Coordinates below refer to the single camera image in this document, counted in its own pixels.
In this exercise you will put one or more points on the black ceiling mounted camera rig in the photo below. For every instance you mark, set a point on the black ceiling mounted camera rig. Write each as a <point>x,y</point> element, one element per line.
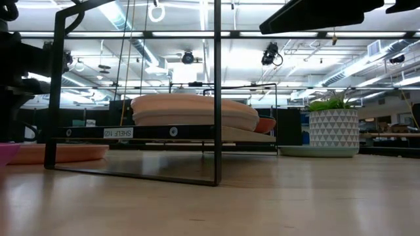
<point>269,54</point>

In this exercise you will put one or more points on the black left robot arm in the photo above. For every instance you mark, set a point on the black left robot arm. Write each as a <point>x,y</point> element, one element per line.
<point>7,13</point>

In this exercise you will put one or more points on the salmon orange plate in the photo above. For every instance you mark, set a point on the salmon orange plate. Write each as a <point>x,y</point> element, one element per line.
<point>78,154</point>

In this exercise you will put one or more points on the wooden background table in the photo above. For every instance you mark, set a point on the wooden background table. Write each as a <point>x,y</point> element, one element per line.
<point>390,134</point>

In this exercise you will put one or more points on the black metal shelf frame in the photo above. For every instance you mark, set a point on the black metal shelf frame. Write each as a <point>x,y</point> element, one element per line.
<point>218,98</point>

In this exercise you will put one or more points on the light green plate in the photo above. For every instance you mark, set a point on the light green plate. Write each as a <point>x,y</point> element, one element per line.
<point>315,151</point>

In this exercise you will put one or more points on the white ceiling vent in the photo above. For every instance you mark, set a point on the white ceiling vent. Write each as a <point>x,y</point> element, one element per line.
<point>374,48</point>

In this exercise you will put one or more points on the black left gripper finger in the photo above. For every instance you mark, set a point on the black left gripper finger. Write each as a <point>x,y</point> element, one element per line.
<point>8,114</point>

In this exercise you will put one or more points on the green plant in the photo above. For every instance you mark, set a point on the green plant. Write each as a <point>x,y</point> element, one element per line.
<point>328,104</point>

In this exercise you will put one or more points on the round black ceiling camera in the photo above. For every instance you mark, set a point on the round black ceiling camera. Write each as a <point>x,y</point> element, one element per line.
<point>187,57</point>

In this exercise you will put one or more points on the black partition panel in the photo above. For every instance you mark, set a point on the black partition panel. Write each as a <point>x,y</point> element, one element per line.
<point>290,126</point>

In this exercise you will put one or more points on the white shelf label sticker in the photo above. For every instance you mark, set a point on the white shelf label sticker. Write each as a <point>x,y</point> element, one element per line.
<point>118,132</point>

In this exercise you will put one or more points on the pink bowl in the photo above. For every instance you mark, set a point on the pink bowl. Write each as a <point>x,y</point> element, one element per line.
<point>6,152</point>

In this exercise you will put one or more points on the black monitor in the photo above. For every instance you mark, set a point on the black monitor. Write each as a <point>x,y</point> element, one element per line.
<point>119,113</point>

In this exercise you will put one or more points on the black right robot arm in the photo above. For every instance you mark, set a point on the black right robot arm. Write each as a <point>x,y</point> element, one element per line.
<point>405,5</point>

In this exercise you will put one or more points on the dark teal large plate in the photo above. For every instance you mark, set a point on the dark teal large plate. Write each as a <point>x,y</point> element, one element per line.
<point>315,14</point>

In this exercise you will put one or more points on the white triangle pattern plant pot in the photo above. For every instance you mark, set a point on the white triangle pattern plant pot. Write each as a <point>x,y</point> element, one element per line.
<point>334,126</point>

